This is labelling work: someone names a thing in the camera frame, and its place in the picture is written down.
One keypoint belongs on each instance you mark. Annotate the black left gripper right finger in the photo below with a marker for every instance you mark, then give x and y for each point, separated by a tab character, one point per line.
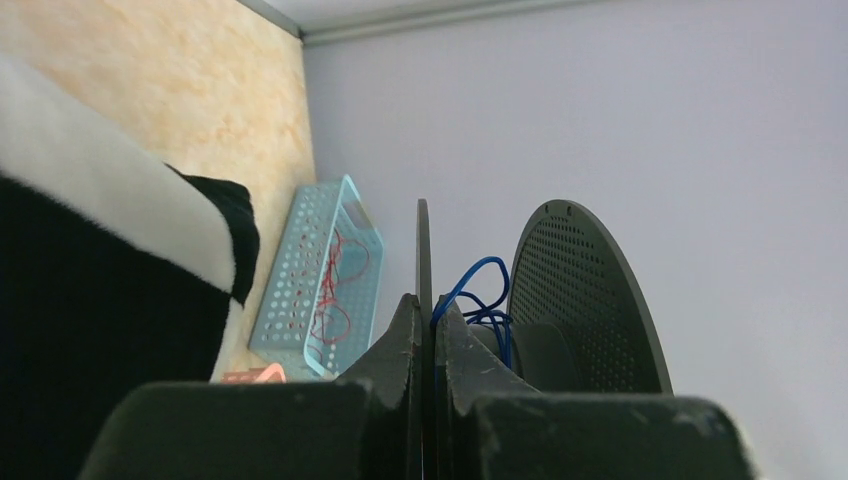
490	424

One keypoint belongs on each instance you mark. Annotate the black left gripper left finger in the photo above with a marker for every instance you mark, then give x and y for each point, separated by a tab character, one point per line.
363	425

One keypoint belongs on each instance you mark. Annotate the dark grey cable spool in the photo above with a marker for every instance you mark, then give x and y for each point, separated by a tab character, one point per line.
566	315

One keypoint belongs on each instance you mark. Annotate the pink plastic basket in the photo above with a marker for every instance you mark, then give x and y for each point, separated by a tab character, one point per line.
273	373

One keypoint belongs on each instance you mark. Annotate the blue plastic basket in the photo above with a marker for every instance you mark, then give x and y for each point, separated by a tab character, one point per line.
317	313

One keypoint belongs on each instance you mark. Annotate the black and white checkered pillow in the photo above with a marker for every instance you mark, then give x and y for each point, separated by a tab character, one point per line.
117	270

